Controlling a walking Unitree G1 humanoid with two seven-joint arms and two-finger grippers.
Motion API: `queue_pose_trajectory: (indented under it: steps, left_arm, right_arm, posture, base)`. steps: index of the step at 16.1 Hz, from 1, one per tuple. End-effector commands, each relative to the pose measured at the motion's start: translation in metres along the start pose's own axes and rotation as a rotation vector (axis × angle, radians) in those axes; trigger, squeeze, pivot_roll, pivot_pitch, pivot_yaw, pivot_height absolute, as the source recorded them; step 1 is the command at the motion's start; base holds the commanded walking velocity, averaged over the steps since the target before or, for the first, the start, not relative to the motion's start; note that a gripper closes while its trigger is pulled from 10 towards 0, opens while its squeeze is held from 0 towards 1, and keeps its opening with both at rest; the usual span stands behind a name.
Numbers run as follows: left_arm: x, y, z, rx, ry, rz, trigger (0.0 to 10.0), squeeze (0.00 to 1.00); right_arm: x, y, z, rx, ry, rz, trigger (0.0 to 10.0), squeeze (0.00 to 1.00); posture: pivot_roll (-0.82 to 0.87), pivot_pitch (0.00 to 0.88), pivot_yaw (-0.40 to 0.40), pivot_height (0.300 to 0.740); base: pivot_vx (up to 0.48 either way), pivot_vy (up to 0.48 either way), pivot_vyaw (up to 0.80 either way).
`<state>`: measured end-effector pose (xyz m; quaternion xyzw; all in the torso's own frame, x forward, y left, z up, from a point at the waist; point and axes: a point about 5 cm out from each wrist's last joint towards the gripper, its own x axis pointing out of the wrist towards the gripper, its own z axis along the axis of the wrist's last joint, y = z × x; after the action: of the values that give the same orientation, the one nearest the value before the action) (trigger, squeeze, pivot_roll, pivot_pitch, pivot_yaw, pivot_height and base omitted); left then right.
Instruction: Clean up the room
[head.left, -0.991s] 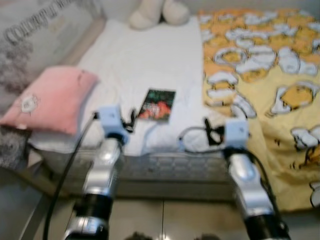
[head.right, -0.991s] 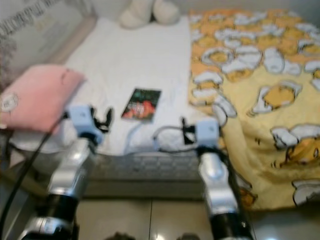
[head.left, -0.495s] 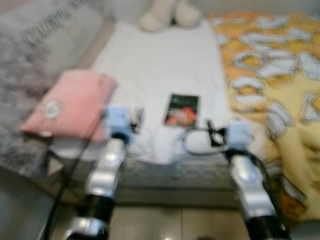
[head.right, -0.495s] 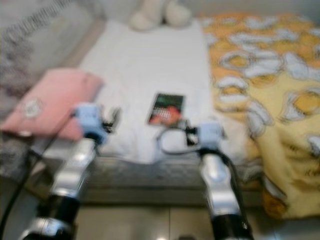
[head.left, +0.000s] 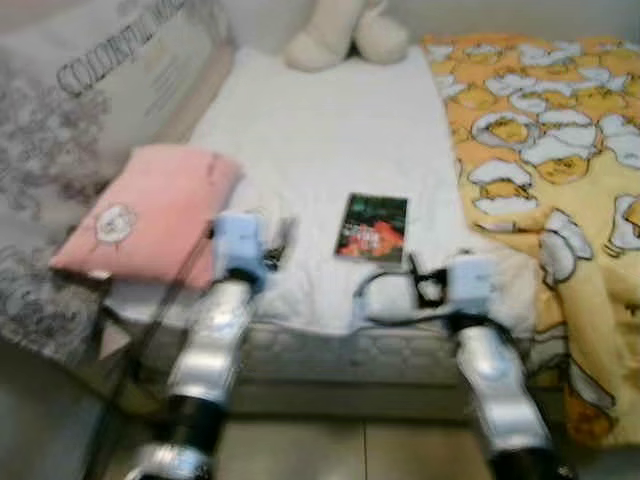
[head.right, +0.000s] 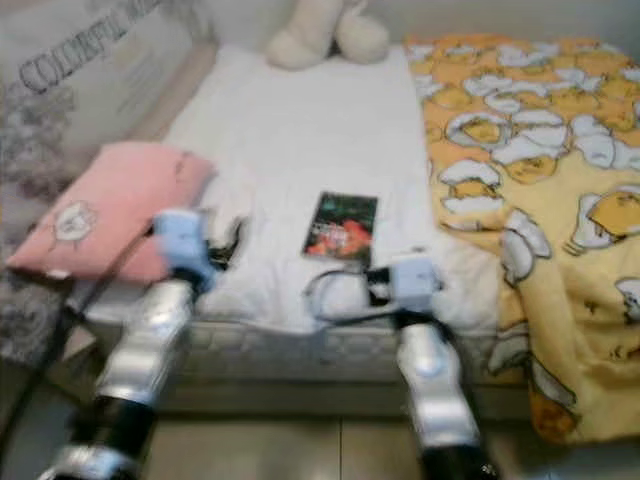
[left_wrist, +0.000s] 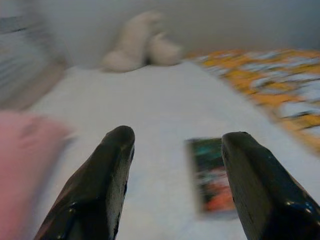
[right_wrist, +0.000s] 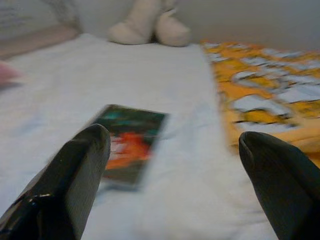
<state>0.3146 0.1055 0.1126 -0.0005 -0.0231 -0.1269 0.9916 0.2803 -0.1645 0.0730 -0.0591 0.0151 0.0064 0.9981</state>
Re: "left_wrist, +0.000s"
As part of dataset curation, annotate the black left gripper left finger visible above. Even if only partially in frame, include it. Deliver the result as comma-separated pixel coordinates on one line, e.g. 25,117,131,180
33,125,136,240

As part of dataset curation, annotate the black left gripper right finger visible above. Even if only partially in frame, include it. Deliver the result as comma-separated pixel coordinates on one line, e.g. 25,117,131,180
221,131,320,240

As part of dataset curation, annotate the colourful picture book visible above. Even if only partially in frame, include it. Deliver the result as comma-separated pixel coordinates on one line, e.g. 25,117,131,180
184,137,238,221

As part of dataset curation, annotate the pink fluffy pillow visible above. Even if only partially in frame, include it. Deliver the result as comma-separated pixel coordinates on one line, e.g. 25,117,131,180
0,111,76,240

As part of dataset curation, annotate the white quilted mattress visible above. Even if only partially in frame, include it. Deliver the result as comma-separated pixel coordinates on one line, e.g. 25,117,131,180
27,61,320,240

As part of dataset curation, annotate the yellow cartoon egg blanket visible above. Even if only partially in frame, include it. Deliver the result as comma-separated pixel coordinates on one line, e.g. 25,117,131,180
184,48,320,161

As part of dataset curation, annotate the white plush toy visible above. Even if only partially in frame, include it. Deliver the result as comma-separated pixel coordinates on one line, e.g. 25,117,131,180
101,11,186,73

